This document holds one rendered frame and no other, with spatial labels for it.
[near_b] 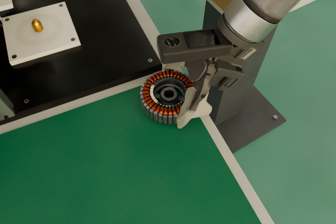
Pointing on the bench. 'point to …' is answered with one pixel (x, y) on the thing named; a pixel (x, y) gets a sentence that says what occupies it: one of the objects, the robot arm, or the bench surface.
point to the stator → (163, 114)
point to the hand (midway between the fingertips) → (168, 98)
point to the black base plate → (54, 95)
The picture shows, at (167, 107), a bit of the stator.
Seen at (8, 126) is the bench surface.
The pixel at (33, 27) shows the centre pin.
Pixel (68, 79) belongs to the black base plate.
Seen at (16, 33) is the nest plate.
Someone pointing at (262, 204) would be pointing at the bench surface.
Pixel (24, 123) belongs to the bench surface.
